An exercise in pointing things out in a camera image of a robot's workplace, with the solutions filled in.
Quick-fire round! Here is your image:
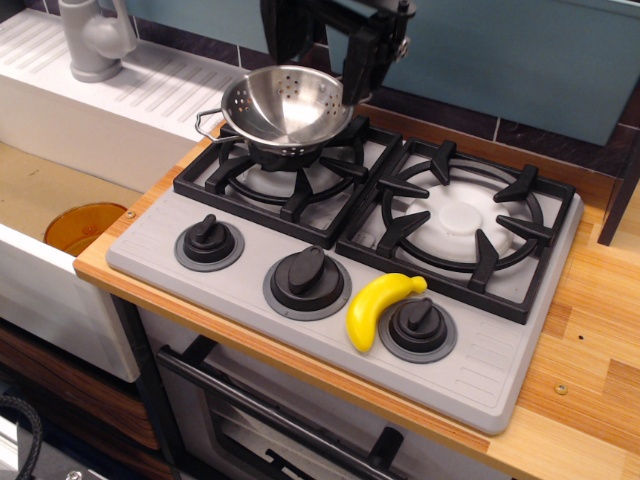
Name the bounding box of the black middle stove knob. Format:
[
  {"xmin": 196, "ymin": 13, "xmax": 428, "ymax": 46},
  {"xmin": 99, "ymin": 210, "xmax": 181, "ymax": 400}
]
[{"xmin": 263, "ymin": 245, "xmax": 352, "ymax": 322}]

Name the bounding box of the black oven door handle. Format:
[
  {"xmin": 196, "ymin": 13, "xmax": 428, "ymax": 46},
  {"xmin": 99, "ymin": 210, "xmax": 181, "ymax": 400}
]
[{"xmin": 156, "ymin": 336, "xmax": 404, "ymax": 479}]

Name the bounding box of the black left stove knob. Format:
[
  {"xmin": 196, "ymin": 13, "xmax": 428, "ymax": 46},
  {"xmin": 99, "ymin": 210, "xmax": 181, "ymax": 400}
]
[{"xmin": 174, "ymin": 214, "xmax": 245, "ymax": 273}]

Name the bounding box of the black right stove knob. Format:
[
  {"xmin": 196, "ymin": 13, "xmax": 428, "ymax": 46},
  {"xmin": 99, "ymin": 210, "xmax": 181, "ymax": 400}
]
[{"xmin": 378, "ymin": 297, "xmax": 458, "ymax": 364}]

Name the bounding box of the black stove knob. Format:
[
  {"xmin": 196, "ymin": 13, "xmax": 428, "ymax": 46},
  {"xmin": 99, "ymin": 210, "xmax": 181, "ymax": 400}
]
[
  {"xmin": 174, "ymin": 214, "xmax": 245, "ymax": 273},
  {"xmin": 378, "ymin": 297, "xmax": 458, "ymax": 364},
  {"xmin": 263, "ymin": 245, "xmax": 352, "ymax": 322}
]

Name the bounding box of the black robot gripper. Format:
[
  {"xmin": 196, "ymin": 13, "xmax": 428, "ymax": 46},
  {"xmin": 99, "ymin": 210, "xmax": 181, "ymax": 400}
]
[{"xmin": 260, "ymin": 0, "xmax": 416, "ymax": 105}]

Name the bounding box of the orange plastic plate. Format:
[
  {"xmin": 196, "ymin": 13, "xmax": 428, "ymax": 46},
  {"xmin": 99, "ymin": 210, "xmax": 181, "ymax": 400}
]
[{"xmin": 44, "ymin": 202, "xmax": 126, "ymax": 257}]

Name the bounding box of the yellow toy banana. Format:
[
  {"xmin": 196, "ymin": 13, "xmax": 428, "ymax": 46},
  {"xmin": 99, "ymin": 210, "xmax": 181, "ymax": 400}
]
[{"xmin": 346, "ymin": 273, "xmax": 427, "ymax": 352}]

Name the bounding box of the wooden shelf drawer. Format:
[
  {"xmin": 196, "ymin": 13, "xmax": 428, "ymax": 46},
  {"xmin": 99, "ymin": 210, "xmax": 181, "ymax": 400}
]
[{"xmin": 1, "ymin": 320, "xmax": 173, "ymax": 479}]

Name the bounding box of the black braided cable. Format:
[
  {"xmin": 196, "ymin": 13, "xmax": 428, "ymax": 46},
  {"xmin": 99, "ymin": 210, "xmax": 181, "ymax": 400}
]
[{"xmin": 0, "ymin": 394, "xmax": 45, "ymax": 480}]

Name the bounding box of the stainless steel colander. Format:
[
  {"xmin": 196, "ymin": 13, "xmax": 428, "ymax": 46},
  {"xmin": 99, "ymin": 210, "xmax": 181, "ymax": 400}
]
[{"xmin": 195, "ymin": 65, "xmax": 354, "ymax": 171}]

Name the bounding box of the black right burner grate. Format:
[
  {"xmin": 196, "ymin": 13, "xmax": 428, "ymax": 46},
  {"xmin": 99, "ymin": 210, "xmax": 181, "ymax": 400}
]
[{"xmin": 336, "ymin": 139, "xmax": 583, "ymax": 324}]

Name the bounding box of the toy oven door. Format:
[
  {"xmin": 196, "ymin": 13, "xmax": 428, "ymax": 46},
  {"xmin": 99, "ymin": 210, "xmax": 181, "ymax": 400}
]
[{"xmin": 140, "ymin": 310, "xmax": 504, "ymax": 479}]

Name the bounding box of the black left burner grate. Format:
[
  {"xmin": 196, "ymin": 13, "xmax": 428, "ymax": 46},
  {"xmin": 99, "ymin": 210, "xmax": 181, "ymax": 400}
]
[{"xmin": 173, "ymin": 116, "xmax": 402, "ymax": 249}]

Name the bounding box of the grey toy faucet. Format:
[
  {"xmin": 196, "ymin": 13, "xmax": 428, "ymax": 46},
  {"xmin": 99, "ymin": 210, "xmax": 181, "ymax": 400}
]
[{"xmin": 58, "ymin": 0, "xmax": 137, "ymax": 83}]

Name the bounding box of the grey toy stove top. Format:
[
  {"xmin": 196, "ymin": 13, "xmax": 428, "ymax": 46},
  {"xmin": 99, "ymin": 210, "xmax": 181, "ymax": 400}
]
[{"xmin": 104, "ymin": 124, "xmax": 585, "ymax": 436}]

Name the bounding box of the teal range hood box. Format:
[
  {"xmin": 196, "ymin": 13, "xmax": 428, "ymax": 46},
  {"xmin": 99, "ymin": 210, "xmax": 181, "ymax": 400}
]
[{"xmin": 124, "ymin": 0, "xmax": 640, "ymax": 147}]

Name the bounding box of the dark wooden post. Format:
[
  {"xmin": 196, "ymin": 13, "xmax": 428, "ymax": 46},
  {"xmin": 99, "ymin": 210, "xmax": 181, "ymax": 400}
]
[{"xmin": 598, "ymin": 85, "xmax": 639, "ymax": 246}]

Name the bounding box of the black burner grate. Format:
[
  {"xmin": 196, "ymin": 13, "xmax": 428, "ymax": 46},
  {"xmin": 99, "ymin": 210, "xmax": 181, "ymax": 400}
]
[
  {"xmin": 173, "ymin": 116, "xmax": 402, "ymax": 249},
  {"xmin": 336, "ymin": 139, "xmax": 583, "ymax": 324}
]

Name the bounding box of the white toy sink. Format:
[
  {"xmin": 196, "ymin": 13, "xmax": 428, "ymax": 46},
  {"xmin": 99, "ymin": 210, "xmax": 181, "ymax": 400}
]
[{"xmin": 1, "ymin": 9, "xmax": 235, "ymax": 382}]

